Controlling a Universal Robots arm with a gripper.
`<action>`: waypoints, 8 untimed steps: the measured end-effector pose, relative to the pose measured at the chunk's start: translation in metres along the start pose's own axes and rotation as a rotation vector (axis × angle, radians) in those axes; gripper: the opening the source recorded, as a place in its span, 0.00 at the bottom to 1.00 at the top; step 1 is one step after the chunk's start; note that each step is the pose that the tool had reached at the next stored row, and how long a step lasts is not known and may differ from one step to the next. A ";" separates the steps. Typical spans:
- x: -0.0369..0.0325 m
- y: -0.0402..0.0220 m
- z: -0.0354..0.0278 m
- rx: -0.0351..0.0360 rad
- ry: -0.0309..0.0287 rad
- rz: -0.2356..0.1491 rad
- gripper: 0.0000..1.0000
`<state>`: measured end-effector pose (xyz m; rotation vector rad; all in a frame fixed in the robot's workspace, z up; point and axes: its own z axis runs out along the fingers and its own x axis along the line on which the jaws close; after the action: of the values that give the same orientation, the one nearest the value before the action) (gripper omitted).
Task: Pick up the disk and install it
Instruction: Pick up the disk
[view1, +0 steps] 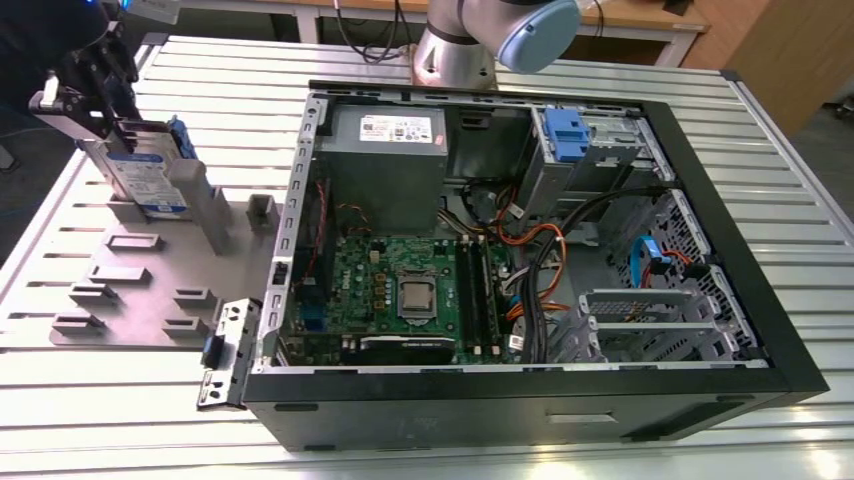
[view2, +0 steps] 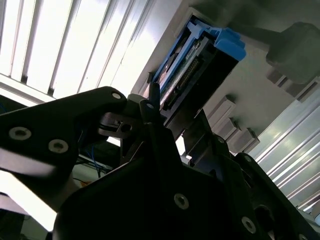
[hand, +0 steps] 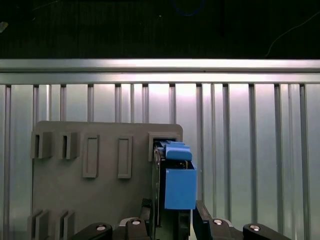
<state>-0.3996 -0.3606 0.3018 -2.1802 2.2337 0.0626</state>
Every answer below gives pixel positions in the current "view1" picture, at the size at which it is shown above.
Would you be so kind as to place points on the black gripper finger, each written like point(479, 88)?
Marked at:
point(123, 65)
point(74, 107)

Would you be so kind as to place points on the hard disk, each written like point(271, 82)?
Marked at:
point(143, 180)

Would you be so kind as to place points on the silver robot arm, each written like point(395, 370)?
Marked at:
point(454, 50)

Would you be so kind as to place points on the metal disk bay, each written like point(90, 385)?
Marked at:
point(641, 327)

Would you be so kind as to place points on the grey parts rack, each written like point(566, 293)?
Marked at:
point(154, 260)

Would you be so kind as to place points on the grey power supply unit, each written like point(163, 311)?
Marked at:
point(381, 190)

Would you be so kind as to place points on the green motherboard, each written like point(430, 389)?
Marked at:
point(354, 300)

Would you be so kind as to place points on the CPU socket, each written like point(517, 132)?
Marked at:
point(401, 312)

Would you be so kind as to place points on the silver CPU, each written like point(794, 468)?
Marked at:
point(418, 296)

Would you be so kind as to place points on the blue plastic drive latch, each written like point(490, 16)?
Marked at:
point(566, 132)

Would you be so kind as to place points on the black graphics card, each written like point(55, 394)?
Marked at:
point(401, 347)

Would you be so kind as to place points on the black RAM slot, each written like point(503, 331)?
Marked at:
point(471, 295)
point(490, 300)

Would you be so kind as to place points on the metal optical drive cage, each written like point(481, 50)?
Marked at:
point(581, 180)

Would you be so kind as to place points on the wooden desk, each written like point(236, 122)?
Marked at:
point(667, 20)

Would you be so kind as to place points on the black PC case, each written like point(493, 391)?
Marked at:
point(467, 415)

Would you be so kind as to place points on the black chair base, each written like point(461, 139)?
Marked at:
point(844, 105)

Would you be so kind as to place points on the white frame table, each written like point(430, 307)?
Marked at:
point(307, 27)

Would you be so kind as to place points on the metal card retainer bracket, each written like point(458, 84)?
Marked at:
point(236, 312)

